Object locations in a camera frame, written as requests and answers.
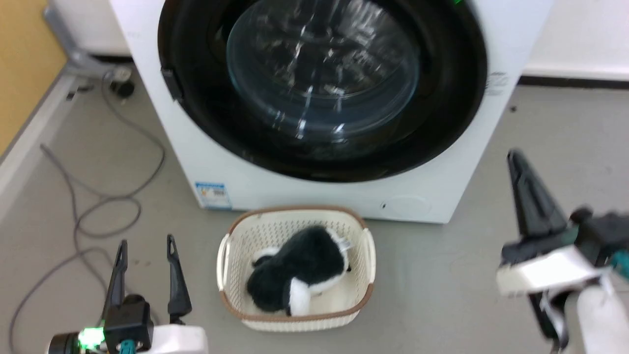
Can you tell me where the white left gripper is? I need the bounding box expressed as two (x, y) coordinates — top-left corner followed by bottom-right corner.
(48, 235), (209, 354)

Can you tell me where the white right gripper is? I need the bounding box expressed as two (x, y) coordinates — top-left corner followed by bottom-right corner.
(495, 149), (612, 297)

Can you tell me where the black round washing machine door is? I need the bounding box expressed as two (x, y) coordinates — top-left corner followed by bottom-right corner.
(157, 0), (488, 183)

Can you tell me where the white front-load washing machine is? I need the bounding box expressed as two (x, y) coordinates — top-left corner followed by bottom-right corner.
(109, 0), (556, 225)

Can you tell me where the blue energy label sticker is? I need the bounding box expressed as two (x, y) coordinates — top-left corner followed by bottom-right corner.
(195, 182), (232, 210)

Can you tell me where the cream plastic laundry basket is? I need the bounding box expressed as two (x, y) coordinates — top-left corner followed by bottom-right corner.
(217, 206), (377, 332)

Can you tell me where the white text sticker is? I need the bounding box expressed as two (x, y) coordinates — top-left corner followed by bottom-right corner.
(486, 71), (510, 96)

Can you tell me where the black and white plush toy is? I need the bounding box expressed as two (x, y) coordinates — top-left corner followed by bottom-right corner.
(246, 226), (352, 317)

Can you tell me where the black power plug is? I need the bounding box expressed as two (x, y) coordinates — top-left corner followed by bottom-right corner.
(110, 80), (136, 98)

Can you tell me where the grey floor cable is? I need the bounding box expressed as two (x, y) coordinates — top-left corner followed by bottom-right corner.
(75, 69), (166, 240)
(8, 144), (118, 345)

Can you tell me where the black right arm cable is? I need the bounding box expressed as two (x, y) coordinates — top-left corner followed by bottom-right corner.
(527, 289), (572, 354)

